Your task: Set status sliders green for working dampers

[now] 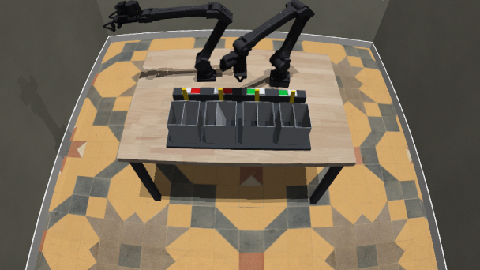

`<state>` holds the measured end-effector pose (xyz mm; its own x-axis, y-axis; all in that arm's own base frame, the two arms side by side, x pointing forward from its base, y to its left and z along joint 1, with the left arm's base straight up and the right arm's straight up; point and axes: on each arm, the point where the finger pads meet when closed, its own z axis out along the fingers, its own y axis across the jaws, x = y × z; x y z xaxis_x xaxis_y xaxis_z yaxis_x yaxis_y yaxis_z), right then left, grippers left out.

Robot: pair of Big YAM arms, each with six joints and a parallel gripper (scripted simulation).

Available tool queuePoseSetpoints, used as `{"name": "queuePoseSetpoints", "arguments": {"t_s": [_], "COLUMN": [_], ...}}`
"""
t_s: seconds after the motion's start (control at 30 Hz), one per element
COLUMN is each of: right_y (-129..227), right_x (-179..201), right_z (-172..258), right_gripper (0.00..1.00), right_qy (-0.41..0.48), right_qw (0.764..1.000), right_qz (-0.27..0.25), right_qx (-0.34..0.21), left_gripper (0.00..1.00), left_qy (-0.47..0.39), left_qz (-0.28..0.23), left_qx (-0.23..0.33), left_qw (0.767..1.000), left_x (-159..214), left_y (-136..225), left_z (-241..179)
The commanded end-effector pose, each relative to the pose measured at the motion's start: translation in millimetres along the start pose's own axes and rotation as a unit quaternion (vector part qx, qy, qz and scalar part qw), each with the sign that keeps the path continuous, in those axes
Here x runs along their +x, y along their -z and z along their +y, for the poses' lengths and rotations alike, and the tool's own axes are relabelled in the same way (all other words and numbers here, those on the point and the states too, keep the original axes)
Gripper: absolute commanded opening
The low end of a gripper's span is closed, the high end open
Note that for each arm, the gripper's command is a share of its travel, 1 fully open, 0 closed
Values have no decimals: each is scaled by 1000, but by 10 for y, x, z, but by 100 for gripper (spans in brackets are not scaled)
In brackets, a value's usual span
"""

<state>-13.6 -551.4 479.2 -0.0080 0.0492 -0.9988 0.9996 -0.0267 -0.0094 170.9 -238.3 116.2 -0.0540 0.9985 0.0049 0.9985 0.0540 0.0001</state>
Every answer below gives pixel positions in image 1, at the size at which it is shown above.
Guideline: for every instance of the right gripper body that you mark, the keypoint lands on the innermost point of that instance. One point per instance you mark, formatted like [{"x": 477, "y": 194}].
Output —
[{"x": 115, "y": 20}]

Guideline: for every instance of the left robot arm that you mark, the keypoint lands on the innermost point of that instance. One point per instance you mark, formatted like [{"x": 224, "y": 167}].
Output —
[{"x": 244, "y": 44}]

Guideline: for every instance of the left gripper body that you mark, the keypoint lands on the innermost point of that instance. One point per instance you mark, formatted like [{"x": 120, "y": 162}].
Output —
[{"x": 243, "y": 72}]

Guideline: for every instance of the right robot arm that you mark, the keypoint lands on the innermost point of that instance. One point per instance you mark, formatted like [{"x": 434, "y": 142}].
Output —
[{"x": 205, "y": 71}]

